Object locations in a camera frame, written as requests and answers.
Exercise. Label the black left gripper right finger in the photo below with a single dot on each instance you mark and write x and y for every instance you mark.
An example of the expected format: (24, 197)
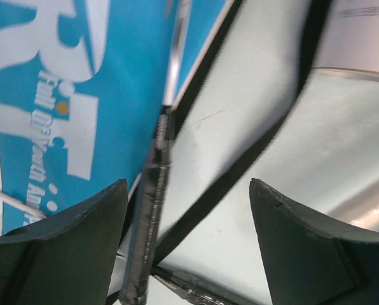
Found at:
(310, 257)

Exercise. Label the blue racket cover bag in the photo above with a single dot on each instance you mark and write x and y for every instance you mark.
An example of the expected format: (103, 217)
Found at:
(81, 84)

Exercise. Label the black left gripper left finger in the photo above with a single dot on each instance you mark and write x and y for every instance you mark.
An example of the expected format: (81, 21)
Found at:
(59, 241)

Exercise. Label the white racket black grip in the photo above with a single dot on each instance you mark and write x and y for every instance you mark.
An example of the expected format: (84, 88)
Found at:
(113, 254)

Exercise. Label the white shuttlecock tube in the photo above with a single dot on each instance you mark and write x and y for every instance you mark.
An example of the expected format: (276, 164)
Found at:
(349, 45)

